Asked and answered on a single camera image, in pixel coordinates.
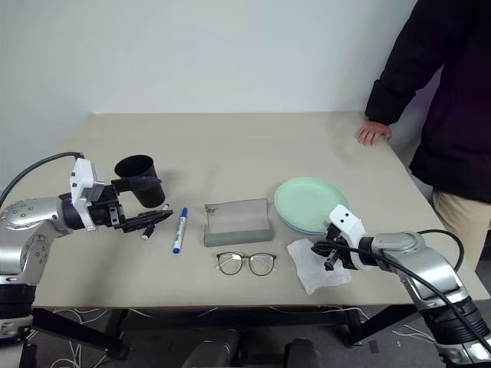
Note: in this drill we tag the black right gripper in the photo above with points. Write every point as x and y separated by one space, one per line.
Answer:
339 249

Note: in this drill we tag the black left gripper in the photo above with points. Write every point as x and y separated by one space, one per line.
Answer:
109 214

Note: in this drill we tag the black marker white cap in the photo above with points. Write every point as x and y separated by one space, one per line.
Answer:
149 231

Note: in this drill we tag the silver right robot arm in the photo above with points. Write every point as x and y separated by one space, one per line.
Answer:
422 264

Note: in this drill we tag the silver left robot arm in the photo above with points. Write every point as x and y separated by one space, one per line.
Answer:
24 215

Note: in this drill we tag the black plastic cup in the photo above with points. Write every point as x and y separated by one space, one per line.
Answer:
147 195

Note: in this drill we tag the grey open glasses case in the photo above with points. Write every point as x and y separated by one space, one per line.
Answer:
238 224

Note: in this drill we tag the person's bare hand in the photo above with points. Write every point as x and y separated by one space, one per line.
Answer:
374 132

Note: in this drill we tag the white crumpled cloth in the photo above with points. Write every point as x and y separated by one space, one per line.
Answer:
310 272

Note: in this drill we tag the light blue plate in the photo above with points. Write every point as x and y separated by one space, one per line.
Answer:
297 229

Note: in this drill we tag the blue white marker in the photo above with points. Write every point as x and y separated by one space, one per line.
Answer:
179 232

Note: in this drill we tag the mint green plate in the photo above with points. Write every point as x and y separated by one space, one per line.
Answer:
307 201

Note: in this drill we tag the dark rounded shape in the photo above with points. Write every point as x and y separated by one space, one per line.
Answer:
301 354
215 349

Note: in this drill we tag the person's beige trousers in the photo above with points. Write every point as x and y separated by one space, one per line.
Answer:
464 222

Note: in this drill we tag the person in black jacket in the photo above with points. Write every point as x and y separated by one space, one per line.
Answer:
456 96

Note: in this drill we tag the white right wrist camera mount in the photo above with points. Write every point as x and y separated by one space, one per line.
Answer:
345 220

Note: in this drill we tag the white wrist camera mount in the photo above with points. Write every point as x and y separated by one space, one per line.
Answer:
82 176
345 220

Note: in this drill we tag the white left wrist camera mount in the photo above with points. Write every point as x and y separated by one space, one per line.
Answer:
82 176

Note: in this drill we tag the brown round-frame glasses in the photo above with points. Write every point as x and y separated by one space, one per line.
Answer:
247 258

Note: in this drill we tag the black metal table frame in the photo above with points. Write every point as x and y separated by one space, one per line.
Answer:
76 330

